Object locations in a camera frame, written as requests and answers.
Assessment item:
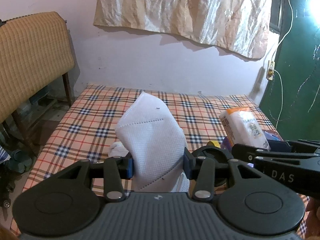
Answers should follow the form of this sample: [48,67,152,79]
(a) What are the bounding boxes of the white orange tissue pack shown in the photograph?
[219,107,263,140]

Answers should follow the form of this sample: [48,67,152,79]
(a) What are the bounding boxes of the white kn95 mask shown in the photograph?
[115,92,190,192]

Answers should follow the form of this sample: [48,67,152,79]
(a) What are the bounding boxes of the person right hand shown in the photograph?
[305,198,320,239]

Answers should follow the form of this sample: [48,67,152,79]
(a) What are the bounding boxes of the white crumpled cloth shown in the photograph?
[108,141,129,158]

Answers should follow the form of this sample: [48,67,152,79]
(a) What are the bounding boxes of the grey tumbler black lid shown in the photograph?
[192,145,233,188]

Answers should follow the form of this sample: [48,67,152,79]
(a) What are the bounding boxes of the purple wet wipes pack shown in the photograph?
[220,130,283,152]

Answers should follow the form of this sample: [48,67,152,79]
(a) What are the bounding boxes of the yellow tape roll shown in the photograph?
[207,140,221,148]

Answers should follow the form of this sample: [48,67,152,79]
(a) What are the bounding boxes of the green wooden door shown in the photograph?
[260,0,319,140]

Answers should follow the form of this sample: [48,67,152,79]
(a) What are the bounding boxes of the blue checkered cloth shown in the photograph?
[0,146,11,164]

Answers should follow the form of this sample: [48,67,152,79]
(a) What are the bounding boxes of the woven mat chair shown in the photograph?
[1,11,75,148]

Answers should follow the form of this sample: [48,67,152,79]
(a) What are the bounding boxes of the wall power socket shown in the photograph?
[266,60,275,81]

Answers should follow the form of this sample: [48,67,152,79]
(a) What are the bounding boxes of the crumpled beige wall cloth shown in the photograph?
[94,0,272,59]

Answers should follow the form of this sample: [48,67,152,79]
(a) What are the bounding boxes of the white charger cable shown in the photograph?
[273,0,294,131]

